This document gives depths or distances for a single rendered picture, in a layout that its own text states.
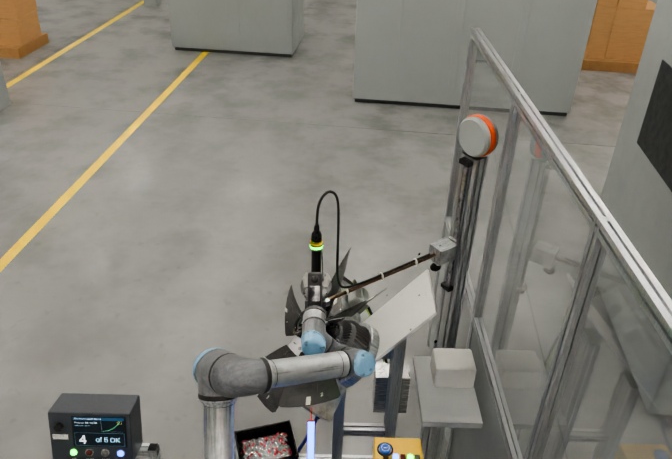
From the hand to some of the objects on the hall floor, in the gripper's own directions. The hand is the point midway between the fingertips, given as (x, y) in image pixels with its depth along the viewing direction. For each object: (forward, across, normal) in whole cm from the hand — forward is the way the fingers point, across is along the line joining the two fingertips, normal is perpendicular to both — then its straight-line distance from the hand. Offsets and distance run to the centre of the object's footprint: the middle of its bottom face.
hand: (316, 273), depth 219 cm
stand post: (+10, +33, -151) cm, 155 cm away
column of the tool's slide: (+38, +58, -151) cm, 166 cm away
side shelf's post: (+8, +54, -151) cm, 160 cm away
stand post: (+10, +10, -151) cm, 151 cm away
